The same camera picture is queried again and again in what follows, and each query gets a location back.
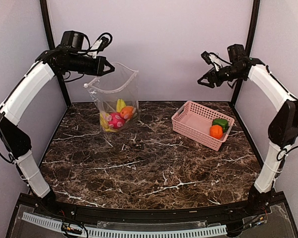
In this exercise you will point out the yellow toy banana bunch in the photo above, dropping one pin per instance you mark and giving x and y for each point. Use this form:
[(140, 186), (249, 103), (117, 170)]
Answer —
[(120, 105)]

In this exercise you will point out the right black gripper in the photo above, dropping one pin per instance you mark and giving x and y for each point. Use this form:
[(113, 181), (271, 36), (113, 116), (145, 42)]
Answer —
[(209, 76)]

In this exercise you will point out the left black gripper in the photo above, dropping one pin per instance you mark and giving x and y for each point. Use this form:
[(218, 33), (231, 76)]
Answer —
[(99, 70)]

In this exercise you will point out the yellow toy pear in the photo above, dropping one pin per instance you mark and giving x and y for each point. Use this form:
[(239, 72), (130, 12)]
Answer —
[(104, 123)]

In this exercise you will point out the red toy apple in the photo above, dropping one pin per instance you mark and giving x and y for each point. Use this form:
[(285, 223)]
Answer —
[(115, 121)]

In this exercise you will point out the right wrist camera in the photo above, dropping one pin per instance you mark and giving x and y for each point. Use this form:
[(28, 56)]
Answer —
[(212, 59)]

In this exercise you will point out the pink plastic basket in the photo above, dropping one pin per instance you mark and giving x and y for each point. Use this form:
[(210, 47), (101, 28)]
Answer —
[(194, 121)]

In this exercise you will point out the orange toy orange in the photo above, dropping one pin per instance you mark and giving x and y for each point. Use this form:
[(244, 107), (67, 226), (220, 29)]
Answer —
[(216, 131)]

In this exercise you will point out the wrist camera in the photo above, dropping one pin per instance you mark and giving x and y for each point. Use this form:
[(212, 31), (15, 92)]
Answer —
[(103, 41), (212, 59)]

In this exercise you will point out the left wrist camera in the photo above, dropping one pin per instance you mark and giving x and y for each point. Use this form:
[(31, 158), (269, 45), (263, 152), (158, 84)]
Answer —
[(103, 41)]

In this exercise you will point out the clear zip top bag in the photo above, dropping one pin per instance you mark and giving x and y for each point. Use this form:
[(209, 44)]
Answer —
[(120, 84)]

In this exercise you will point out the white slotted cable duct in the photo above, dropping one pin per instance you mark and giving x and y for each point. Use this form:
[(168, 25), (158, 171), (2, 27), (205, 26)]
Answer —
[(127, 230)]

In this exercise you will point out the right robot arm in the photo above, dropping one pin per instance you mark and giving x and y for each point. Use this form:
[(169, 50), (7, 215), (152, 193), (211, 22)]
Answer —
[(283, 130)]

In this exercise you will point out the orange green toy mango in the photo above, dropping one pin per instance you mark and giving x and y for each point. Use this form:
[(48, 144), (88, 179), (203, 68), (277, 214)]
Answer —
[(127, 112)]

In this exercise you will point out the black frame post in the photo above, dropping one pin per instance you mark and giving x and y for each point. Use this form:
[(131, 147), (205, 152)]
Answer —
[(51, 45), (248, 46)]

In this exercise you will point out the left black frame post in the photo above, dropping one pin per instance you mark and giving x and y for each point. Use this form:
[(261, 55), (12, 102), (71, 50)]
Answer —
[(51, 45)]

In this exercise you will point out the black front rail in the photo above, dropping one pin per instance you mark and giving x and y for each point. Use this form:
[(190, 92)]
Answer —
[(227, 214)]

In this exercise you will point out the right black frame post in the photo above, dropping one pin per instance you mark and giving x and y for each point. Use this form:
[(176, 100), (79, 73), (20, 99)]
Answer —
[(248, 46)]

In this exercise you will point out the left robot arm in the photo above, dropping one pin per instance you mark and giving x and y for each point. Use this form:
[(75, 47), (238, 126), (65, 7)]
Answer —
[(67, 57)]

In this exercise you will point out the green toy pepper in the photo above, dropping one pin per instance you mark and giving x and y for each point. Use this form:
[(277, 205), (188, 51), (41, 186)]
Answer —
[(221, 122)]

